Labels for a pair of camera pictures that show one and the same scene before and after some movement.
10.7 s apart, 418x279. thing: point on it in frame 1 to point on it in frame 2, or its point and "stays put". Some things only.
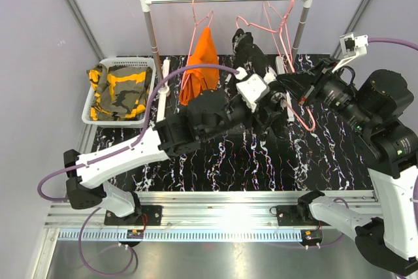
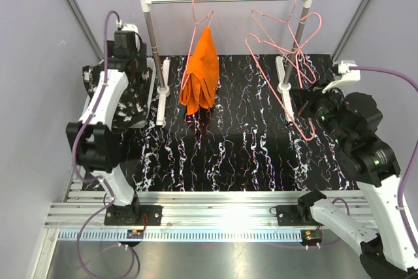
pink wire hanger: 283,19 to 272,17
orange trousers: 204,53 stays put
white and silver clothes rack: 285,65 stays put
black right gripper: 298,83 to 305,98
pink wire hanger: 279,31 to 300,59
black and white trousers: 249,55 to 133,110
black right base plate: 289,215 stays put
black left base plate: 144,215 stays put
